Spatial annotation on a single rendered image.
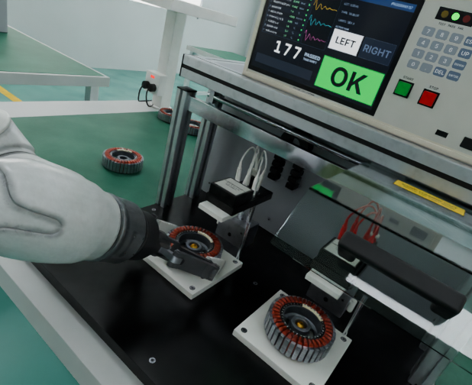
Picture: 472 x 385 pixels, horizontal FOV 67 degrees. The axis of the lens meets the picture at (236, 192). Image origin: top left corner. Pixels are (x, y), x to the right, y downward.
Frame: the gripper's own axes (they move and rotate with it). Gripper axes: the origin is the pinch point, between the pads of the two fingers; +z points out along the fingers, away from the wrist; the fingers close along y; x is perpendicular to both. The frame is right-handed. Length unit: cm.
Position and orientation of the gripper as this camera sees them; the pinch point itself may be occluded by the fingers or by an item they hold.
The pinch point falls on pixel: (192, 247)
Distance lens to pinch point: 70.1
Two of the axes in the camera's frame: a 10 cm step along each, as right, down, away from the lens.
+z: 3.8, 2.5, 8.9
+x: 5.2, -8.5, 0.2
